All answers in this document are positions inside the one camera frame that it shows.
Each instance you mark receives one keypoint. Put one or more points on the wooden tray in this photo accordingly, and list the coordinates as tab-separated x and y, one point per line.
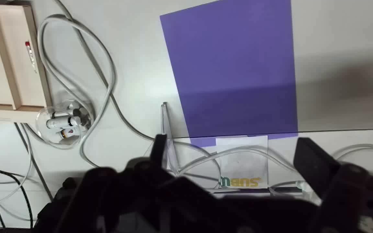
10	58

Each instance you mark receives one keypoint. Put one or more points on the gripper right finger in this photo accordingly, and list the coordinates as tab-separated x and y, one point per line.
348	194

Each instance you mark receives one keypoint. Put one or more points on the purple towel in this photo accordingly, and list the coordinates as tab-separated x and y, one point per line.
231	64

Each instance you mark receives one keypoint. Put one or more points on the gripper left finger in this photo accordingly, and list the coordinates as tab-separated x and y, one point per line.
131	194

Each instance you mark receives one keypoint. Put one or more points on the red and white pen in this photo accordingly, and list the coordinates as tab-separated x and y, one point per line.
31	56

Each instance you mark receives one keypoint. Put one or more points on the small white bottle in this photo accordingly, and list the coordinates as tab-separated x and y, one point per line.
60	122

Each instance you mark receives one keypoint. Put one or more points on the white paper label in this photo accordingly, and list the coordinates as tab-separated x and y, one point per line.
241	166

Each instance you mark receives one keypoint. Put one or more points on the small bottle with orange label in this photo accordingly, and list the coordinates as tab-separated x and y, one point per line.
69	133

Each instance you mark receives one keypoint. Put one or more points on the small dark bottle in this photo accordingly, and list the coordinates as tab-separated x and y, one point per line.
62	113

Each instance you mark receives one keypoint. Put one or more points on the clear round jar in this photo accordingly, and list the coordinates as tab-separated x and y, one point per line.
44	129

